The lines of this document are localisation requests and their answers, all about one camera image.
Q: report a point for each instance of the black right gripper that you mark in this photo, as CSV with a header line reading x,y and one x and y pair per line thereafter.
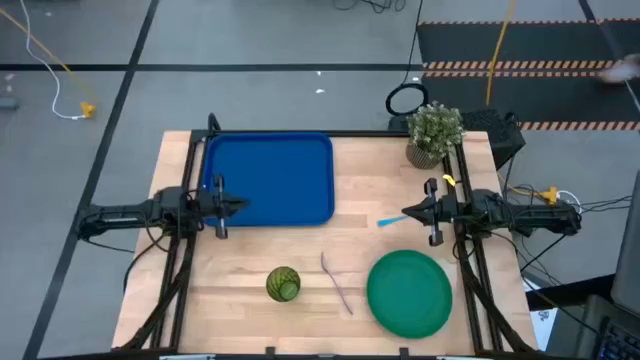
x,y
440,210

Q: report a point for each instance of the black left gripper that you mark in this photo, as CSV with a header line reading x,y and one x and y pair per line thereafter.
x,y
220,207

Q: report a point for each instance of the green plastic plate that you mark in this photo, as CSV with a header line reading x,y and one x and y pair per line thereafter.
x,y
410,295

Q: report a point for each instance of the green patterned cup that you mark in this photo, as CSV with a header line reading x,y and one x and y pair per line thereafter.
x,y
280,280

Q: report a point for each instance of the thin grey fork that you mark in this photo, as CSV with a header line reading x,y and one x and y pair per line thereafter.
x,y
336,287

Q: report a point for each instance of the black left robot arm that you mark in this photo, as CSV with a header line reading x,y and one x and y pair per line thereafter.
x,y
125,215

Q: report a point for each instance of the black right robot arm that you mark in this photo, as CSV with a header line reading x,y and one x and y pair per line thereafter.
x,y
540,217

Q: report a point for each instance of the blue plastic tray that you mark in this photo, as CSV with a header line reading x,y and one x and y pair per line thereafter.
x,y
280,175

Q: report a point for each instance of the yellow tag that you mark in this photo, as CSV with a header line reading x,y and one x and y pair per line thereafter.
x,y
449,180

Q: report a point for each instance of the potted plant in ribbed pot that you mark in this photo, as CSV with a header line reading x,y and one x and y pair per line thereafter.
x,y
432,130

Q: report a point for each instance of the black perforated box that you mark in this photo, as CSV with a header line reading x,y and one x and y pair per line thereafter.
x,y
492,130

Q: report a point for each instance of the white paper sheet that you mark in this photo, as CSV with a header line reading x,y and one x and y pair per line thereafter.
x,y
542,325

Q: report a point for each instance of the black hazard striped floor mat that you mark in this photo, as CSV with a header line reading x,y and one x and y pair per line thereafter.
x,y
460,45

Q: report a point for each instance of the black side desk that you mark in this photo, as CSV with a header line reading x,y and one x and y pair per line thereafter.
x,y
575,330

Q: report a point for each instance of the black keyboard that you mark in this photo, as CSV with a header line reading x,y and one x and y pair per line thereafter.
x,y
620,345

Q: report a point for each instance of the grey floor box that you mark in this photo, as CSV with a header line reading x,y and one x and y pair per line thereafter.
x,y
7,103

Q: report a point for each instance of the black table frame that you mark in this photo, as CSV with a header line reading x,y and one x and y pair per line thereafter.
x,y
370,133

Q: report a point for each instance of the black frame bracket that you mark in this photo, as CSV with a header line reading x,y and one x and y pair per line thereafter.
x,y
404,351
270,351

